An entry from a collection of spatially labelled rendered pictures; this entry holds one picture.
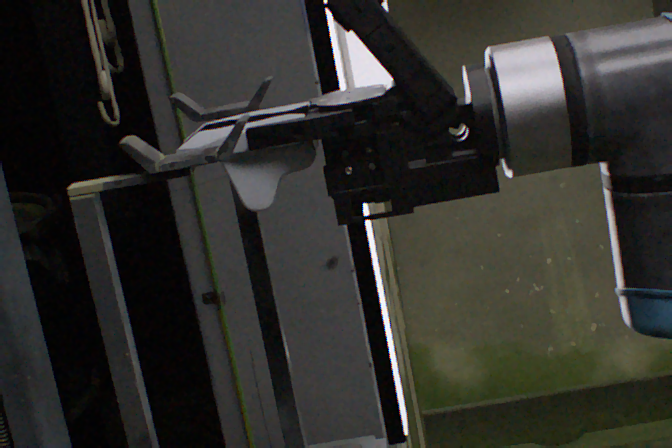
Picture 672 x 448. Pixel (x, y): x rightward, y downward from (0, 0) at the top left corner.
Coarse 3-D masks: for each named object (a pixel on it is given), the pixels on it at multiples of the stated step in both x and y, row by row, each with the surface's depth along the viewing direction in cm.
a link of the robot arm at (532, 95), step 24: (504, 48) 86; (528, 48) 85; (552, 48) 85; (504, 72) 84; (528, 72) 84; (552, 72) 84; (504, 96) 84; (528, 96) 83; (552, 96) 83; (504, 120) 84; (528, 120) 84; (552, 120) 83; (504, 144) 85; (528, 144) 84; (552, 144) 84; (504, 168) 90; (528, 168) 86; (552, 168) 87
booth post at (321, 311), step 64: (128, 0) 133; (192, 0) 133; (256, 0) 133; (192, 64) 135; (256, 64) 134; (192, 128) 136; (320, 192) 137; (192, 256) 139; (320, 256) 139; (256, 320) 141; (320, 320) 141; (256, 384) 143; (320, 384) 142
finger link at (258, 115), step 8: (296, 104) 91; (304, 104) 91; (248, 112) 92; (256, 112) 91; (264, 112) 91; (272, 112) 90; (280, 112) 90; (288, 112) 89; (296, 112) 90; (304, 112) 90; (224, 120) 91; (232, 120) 90; (248, 120) 90; (256, 120) 90; (200, 128) 91; (208, 128) 90; (216, 128) 91; (288, 144) 91; (280, 184) 92
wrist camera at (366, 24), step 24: (336, 0) 84; (360, 0) 84; (384, 0) 86; (360, 24) 85; (384, 24) 85; (384, 48) 85; (408, 48) 85; (408, 72) 85; (432, 72) 85; (408, 96) 86; (432, 96) 86; (432, 120) 86
